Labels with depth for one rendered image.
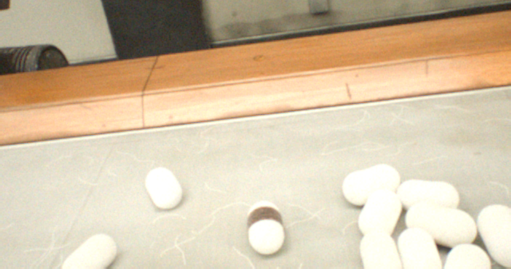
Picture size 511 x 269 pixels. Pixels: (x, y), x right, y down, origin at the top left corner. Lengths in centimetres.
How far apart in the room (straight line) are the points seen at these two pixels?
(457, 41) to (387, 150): 16
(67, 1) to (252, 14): 85
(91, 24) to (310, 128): 216
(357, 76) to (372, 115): 4
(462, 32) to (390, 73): 10
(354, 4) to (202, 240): 219
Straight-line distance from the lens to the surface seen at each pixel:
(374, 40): 51
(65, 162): 44
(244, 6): 240
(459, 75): 46
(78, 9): 251
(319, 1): 238
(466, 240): 30
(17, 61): 105
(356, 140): 39
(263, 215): 30
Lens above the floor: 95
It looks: 30 degrees down
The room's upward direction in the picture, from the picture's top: 9 degrees counter-clockwise
